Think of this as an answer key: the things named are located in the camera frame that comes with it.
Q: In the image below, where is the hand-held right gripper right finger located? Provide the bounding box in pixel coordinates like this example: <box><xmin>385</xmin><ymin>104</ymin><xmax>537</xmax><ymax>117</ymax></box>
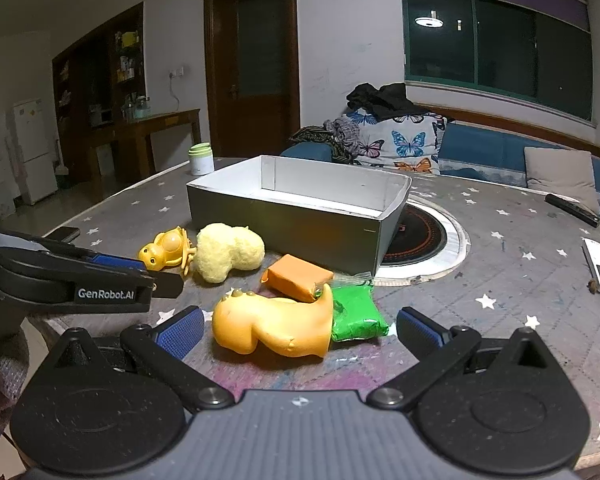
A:
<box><xmin>367</xmin><ymin>307</ymin><xmax>556</xmax><ymax>411</ymax></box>

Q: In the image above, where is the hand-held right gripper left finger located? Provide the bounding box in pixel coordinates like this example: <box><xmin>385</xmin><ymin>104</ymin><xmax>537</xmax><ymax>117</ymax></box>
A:
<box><xmin>45</xmin><ymin>306</ymin><xmax>236</xmax><ymax>413</ymax></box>

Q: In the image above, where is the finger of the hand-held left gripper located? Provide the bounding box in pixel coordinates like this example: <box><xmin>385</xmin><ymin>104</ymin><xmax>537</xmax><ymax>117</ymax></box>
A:
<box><xmin>0</xmin><ymin>249</ymin><xmax>185</xmax><ymax>317</ymax></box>
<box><xmin>0</xmin><ymin>227</ymin><xmax>148</xmax><ymax>273</ymax></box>

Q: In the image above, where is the small yellow duck toy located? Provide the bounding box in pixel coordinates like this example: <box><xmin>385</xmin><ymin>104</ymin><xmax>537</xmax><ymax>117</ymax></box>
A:
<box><xmin>138</xmin><ymin>226</ymin><xmax>197</xmax><ymax>276</ymax></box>

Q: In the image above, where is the green plastic toy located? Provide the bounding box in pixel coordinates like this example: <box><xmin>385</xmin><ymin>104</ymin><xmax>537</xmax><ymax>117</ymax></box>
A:
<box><xmin>330</xmin><ymin>272</ymin><xmax>390</xmax><ymax>343</ymax></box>

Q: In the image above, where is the orange rubber dinosaur toy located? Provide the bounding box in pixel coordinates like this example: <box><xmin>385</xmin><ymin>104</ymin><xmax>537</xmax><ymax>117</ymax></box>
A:
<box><xmin>211</xmin><ymin>284</ymin><xmax>335</xmax><ymax>359</ymax></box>

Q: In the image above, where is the pale yellow plush toy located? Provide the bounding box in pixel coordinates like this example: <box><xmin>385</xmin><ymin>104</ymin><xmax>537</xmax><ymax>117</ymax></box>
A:
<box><xmin>194</xmin><ymin>223</ymin><xmax>266</xmax><ymax>283</ymax></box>

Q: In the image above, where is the orange packet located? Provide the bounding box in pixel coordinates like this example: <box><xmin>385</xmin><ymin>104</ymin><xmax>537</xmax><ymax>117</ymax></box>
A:
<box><xmin>261</xmin><ymin>254</ymin><xmax>335</xmax><ymax>303</ymax></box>

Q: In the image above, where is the grey cardboard box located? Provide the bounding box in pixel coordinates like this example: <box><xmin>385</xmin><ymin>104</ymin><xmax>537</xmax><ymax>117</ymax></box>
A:
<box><xmin>186</xmin><ymin>155</ymin><xmax>412</xmax><ymax>278</ymax></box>

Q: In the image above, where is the black smartphone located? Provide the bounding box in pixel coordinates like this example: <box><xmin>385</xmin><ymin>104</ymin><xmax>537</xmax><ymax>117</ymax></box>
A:
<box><xmin>47</xmin><ymin>226</ymin><xmax>81</xmax><ymax>243</ymax></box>

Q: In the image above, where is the grey star-print tablecloth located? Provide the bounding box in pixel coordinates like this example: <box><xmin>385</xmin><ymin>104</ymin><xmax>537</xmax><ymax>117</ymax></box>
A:
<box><xmin>30</xmin><ymin>157</ymin><xmax>600</xmax><ymax>471</ymax></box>

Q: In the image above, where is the round built-in induction cooktop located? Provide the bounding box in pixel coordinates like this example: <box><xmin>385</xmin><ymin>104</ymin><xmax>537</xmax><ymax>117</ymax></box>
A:
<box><xmin>377</xmin><ymin>197</ymin><xmax>473</xmax><ymax>286</ymax></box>

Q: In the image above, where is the white refrigerator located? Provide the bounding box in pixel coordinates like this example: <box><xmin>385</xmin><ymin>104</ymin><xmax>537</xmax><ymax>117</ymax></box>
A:
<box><xmin>12</xmin><ymin>99</ymin><xmax>59</xmax><ymax>206</ymax></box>

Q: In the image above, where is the white jar with green lid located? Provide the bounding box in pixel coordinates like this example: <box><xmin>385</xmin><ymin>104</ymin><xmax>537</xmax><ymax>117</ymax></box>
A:
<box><xmin>188</xmin><ymin>143</ymin><xmax>215</xmax><ymax>177</ymax></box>

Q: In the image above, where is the wooden side table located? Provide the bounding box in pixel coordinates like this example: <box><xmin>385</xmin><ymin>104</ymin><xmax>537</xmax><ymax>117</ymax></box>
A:
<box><xmin>87</xmin><ymin>108</ymin><xmax>202</xmax><ymax>176</ymax></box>

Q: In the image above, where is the butterfly print pillow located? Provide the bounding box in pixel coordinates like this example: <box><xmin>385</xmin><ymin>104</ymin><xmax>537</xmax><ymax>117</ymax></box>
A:
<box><xmin>352</xmin><ymin>110</ymin><xmax>448</xmax><ymax>175</ymax></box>

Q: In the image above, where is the blue sofa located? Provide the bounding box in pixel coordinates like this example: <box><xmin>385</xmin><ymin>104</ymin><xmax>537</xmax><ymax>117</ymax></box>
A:
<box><xmin>279</xmin><ymin>120</ymin><xmax>600</xmax><ymax>221</ymax></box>

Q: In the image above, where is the black remote control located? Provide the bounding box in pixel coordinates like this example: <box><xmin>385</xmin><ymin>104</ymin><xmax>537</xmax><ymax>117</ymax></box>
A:
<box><xmin>545</xmin><ymin>193</ymin><xmax>600</xmax><ymax>227</ymax></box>

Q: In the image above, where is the dark wooden cabinet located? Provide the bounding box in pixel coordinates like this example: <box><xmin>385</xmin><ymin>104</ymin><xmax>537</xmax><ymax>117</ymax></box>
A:
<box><xmin>51</xmin><ymin>2</ymin><xmax>146</xmax><ymax>183</ymax></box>

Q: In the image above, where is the plaid shirt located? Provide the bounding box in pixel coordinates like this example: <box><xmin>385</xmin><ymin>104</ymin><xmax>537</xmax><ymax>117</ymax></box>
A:
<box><xmin>324</xmin><ymin>117</ymin><xmax>363</xmax><ymax>165</ymax></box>

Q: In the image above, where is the grey cushion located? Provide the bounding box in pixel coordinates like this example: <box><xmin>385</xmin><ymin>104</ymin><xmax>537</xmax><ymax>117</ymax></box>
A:
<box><xmin>524</xmin><ymin>146</ymin><xmax>600</xmax><ymax>215</ymax></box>

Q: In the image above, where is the dark striped cloth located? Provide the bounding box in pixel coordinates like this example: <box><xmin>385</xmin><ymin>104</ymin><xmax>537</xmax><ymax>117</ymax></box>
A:
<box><xmin>290</xmin><ymin>125</ymin><xmax>333</xmax><ymax>145</ymax></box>

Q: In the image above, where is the black clothes pile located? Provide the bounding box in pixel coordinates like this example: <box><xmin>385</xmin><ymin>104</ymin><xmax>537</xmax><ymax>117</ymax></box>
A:
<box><xmin>346</xmin><ymin>82</ymin><xmax>431</xmax><ymax>122</ymax></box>

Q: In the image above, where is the dark wooden door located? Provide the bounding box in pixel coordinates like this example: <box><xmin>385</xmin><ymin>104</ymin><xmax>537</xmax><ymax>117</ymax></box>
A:
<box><xmin>203</xmin><ymin>0</ymin><xmax>301</xmax><ymax>158</ymax></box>

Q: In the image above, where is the green framed window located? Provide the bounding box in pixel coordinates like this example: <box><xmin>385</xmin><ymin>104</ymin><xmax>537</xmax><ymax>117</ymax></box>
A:
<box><xmin>400</xmin><ymin>0</ymin><xmax>593</xmax><ymax>122</ymax></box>

